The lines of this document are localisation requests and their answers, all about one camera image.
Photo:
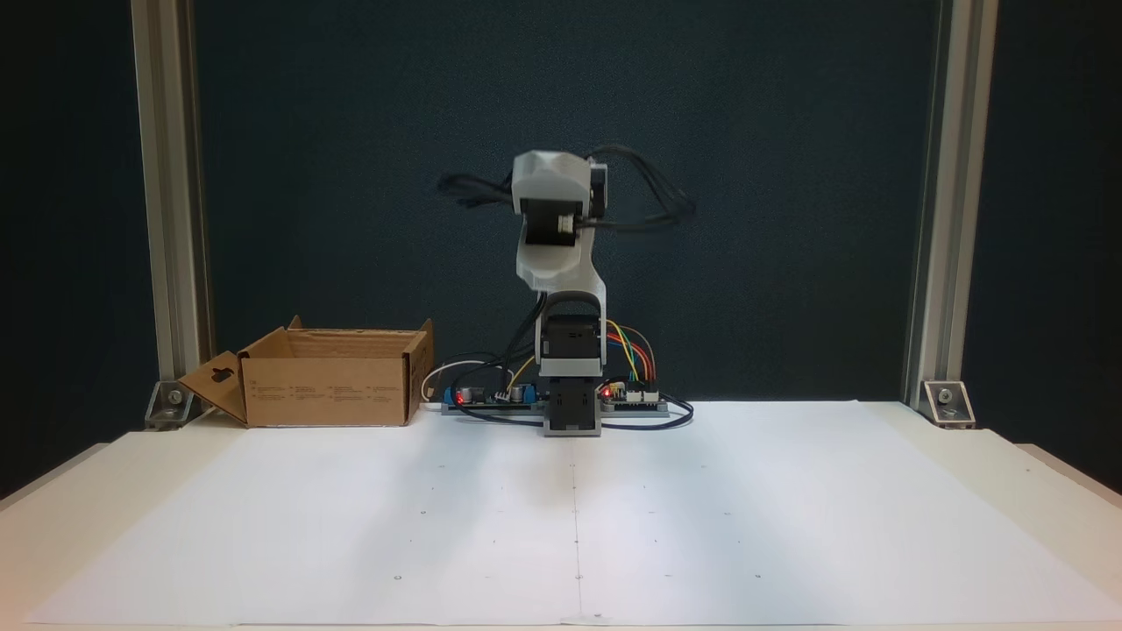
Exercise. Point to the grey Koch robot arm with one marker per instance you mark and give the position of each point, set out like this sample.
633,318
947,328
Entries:
570,280

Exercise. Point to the blue circuit board with capacitors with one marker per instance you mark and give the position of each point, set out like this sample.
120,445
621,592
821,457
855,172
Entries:
491,396

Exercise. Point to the grey board mounting plate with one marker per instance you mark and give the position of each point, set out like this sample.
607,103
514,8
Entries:
508,409

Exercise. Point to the brown cardboard box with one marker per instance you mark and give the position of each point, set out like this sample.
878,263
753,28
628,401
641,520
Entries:
324,394

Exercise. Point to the metal corner bracket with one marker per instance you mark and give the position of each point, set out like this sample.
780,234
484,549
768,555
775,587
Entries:
171,405
948,403

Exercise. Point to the aluminium frame post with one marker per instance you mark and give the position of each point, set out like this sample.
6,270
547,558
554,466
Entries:
166,175
951,175

